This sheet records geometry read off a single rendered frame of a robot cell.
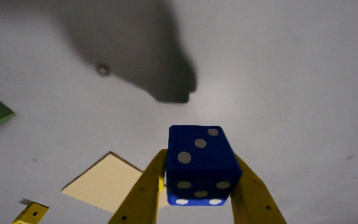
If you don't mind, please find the dark blue die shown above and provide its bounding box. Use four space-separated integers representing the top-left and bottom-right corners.
166 125 243 206

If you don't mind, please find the tan flat mat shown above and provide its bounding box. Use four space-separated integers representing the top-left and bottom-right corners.
61 152 170 213

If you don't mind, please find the yellow die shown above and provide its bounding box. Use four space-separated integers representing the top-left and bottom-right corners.
12 202 49 224

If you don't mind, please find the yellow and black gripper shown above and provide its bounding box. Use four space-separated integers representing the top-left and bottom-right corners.
107 149 287 224

